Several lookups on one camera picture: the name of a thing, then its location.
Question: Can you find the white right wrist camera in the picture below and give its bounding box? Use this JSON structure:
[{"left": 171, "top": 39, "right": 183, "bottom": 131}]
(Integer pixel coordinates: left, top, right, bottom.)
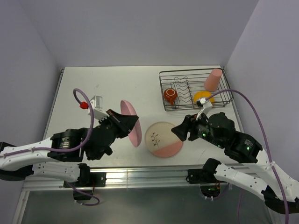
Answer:
[{"left": 196, "top": 98, "right": 213, "bottom": 120}]

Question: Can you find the black wire dish rack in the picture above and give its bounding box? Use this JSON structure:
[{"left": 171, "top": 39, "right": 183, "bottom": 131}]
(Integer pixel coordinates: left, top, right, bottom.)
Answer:
[{"left": 159, "top": 68, "right": 234, "bottom": 112}]

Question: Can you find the pink plastic cup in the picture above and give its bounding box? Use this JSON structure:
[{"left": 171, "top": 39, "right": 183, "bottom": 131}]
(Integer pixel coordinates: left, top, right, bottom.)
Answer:
[{"left": 204, "top": 69, "right": 222, "bottom": 91}]

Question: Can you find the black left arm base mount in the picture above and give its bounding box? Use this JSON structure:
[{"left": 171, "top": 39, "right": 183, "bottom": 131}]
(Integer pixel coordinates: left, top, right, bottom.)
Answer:
[{"left": 70, "top": 172, "right": 107, "bottom": 202}]

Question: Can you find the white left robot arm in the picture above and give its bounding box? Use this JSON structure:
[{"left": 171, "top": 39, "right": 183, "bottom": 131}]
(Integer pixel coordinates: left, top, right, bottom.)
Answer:
[{"left": 0, "top": 109, "right": 139, "bottom": 186}]

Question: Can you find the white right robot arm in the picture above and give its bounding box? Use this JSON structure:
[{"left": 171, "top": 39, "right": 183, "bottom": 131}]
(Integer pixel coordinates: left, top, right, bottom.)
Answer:
[{"left": 171, "top": 112, "right": 299, "bottom": 214}]

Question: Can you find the orange and black teacup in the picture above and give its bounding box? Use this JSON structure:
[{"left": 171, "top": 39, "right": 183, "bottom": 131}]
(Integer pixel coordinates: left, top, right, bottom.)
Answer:
[{"left": 163, "top": 88, "right": 178, "bottom": 105}]

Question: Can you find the cream and pink floral plate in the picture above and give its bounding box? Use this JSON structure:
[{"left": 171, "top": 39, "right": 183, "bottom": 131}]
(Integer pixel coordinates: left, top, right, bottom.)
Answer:
[{"left": 145, "top": 121, "right": 183, "bottom": 158}]

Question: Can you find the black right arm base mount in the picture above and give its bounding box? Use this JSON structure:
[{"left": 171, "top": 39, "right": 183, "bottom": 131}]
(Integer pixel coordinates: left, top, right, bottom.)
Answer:
[{"left": 185, "top": 168, "right": 221, "bottom": 197}]

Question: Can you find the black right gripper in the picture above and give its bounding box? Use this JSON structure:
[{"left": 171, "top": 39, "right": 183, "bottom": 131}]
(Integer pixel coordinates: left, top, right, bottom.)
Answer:
[{"left": 170, "top": 109, "right": 224, "bottom": 147}]

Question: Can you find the aluminium table rail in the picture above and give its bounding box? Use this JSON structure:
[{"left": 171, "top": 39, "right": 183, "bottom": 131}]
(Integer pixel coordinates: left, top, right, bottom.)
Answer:
[{"left": 22, "top": 163, "right": 234, "bottom": 191}]

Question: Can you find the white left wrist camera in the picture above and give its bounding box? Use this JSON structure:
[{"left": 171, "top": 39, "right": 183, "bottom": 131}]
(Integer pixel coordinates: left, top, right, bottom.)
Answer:
[{"left": 79, "top": 96, "right": 108, "bottom": 121}]

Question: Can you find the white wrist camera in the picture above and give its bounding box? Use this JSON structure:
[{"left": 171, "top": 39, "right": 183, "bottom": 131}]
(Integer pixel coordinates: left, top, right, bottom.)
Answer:
[
  {"left": 79, "top": 96, "right": 108, "bottom": 121},
  {"left": 196, "top": 98, "right": 213, "bottom": 120}
]

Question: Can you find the yellow bowl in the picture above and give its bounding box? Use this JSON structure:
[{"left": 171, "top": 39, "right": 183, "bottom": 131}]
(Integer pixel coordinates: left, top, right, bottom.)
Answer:
[{"left": 193, "top": 91, "right": 212, "bottom": 105}]

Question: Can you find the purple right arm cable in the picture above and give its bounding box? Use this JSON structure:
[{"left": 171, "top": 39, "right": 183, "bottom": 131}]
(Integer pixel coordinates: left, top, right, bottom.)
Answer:
[{"left": 205, "top": 89, "right": 290, "bottom": 224}]

